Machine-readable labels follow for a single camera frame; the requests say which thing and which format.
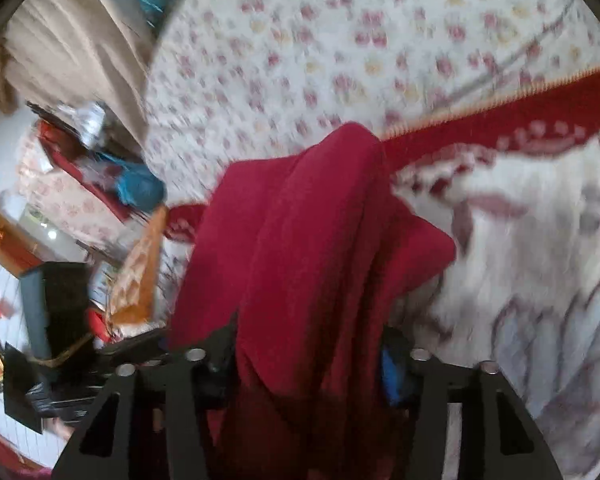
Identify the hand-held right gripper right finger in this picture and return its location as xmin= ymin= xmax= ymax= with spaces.
xmin=380 ymin=327 xmax=564 ymax=480

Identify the pink floral cloth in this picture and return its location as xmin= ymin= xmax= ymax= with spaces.
xmin=17 ymin=125 xmax=132 ymax=247

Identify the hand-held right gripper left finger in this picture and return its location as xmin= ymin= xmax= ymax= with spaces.
xmin=52 ymin=310 xmax=239 ymax=480

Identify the beige cloth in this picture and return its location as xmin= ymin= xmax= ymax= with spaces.
xmin=0 ymin=0 xmax=157 ymax=147

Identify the red and white patterned blanket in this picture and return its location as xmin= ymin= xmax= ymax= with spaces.
xmin=164 ymin=59 xmax=600 ymax=477

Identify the blue cloth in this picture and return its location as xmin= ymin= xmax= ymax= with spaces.
xmin=114 ymin=161 xmax=167 ymax=212

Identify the black box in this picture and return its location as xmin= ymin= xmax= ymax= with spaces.
xmin=20 ymin=261 xmax=99 ymax=367

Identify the shiny plastic wrap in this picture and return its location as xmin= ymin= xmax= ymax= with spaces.
xmin=55 ymin=102 xmax=107 ymax=147

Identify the white floral bed sheet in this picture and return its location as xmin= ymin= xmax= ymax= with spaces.
xmin=142 ymin=0 xmax=600 ymax=188

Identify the red and gold box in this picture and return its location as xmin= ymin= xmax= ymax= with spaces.
xmin=0 ymin=197 xmax=42 ymax=277

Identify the red knit garment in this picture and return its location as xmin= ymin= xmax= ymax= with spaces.
xmin=167 ymin=121 xmax=457 ymax=480

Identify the orange patterned bag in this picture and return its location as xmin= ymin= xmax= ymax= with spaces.
xmin=107 ymin=205 xmax=170 ymax=334

